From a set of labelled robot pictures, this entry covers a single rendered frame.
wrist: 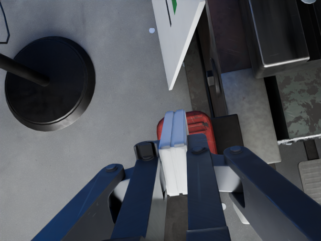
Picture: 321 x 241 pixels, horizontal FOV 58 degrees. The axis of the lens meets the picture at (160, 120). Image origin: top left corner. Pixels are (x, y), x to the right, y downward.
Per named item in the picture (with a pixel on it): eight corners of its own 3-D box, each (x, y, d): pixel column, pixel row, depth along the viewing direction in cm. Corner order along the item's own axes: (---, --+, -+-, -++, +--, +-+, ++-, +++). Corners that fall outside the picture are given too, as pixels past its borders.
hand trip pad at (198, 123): (218, 169, 37) (221, 174, 29) (171, 177, 38) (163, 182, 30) (208, 116, 38) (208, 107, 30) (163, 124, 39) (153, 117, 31)
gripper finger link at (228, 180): (187, 171, 14) (252, 163, 13) (186, 134, 18) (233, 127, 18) (192, 199, 14) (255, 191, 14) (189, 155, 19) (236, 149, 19)
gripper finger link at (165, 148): (181, 195, 16) (167, 197, 16) (181, 146, 23) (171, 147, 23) (171, 146, 15) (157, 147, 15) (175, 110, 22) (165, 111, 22)
